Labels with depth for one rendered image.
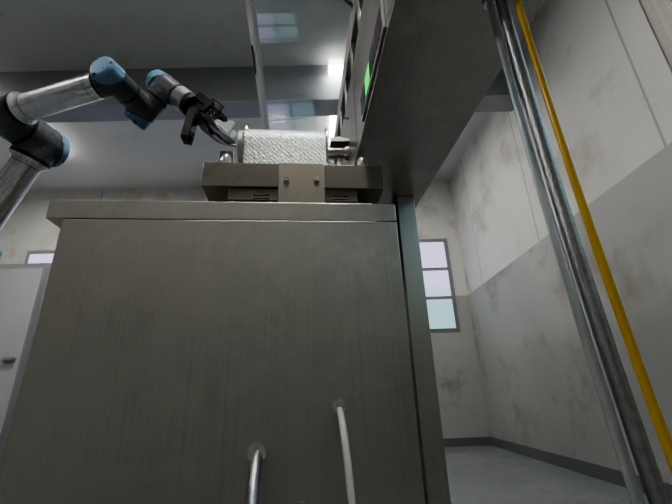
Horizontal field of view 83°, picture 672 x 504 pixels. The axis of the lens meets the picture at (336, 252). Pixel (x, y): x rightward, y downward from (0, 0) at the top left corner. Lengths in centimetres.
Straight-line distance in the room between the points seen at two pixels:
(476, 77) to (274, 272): 57
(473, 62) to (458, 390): 401
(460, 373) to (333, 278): 396
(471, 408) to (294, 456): 402
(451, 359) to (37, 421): 417
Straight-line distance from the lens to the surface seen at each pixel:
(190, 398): 69
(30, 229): 617
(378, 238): 74
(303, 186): 83
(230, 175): 87
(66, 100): 140
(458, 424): 458
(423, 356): 112
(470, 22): 81
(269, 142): 116
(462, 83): 91
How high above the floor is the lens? 54
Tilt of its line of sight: 21 degrees up
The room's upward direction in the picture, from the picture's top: 2 degrees counter-clockwise
